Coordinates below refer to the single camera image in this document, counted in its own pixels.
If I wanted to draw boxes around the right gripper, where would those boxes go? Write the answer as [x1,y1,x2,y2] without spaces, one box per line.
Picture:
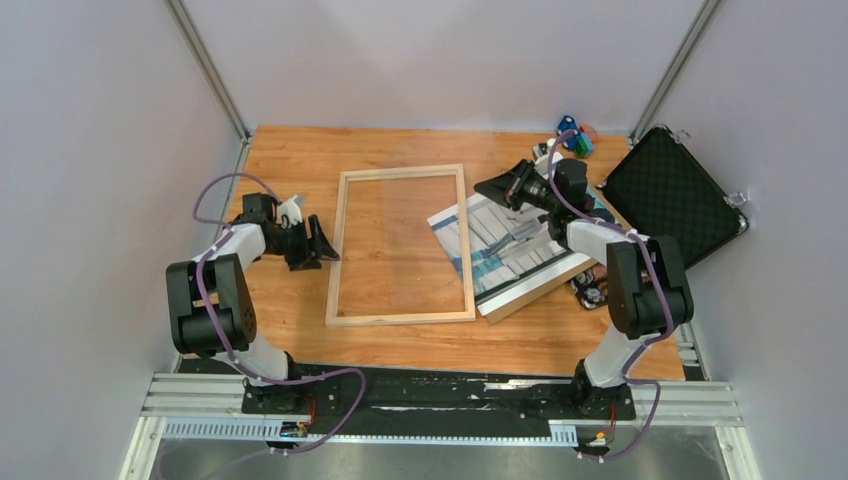
[473,159,560,214]

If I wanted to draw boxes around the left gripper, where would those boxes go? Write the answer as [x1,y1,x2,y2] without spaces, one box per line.
[266,215,341,273]

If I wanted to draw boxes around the light wooden picture frame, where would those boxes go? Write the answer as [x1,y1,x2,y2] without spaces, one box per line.
[325,164,477,327]

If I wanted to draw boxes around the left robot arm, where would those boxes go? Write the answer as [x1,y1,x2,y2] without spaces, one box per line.
[165,193,340,413]

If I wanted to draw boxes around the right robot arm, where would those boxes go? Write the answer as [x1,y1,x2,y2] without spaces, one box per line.
[473,158,694,418]

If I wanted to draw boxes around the large printed photo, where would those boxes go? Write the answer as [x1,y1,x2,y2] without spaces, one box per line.
[466,194,596,324]

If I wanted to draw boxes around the colourful toy blocks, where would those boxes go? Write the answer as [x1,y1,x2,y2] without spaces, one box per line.
[556,115,599,159]

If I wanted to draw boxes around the wooden backing board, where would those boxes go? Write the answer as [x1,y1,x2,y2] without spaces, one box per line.
[483,198,631,327]

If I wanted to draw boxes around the poker chip tray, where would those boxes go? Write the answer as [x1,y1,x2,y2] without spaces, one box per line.
[568,265,608,310]

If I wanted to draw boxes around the black foam-lined case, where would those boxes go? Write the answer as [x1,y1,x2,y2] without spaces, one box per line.
[600,124,749,269]

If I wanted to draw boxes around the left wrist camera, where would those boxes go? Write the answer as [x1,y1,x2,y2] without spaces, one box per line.
[276,194,305,228]

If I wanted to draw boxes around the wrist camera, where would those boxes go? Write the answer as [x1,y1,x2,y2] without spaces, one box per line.
[276,194,305,228]
[532,138,564,179]

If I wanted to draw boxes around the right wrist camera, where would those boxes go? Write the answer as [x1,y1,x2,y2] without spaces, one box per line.
[532,138,564,179]

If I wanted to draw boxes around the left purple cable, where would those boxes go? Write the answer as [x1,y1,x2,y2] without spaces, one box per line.
[192,173,368,458]

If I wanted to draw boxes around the purple cable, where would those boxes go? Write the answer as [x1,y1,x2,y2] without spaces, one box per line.
[192,173,368,458]
[546,129,677,463]

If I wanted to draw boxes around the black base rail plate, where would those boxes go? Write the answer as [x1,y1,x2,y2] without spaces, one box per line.
[241,364,636,437]

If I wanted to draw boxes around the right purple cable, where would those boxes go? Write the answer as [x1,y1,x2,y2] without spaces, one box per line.
[546,129,677,463]

